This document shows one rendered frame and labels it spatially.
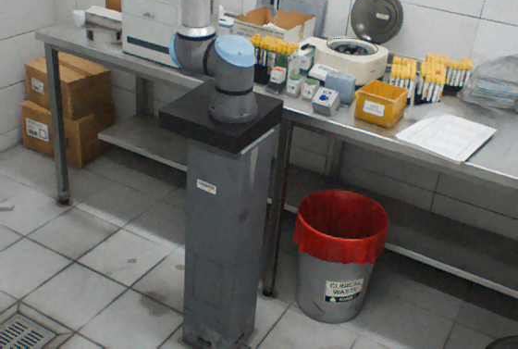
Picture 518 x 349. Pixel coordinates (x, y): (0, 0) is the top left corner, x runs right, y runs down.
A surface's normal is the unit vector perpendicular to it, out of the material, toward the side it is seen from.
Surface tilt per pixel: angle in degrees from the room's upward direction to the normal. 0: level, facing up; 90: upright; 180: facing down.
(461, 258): 0
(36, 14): 90
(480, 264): 0
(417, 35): 90
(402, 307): 0
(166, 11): 90
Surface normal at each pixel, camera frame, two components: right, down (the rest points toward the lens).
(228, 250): -0.50, 0.39
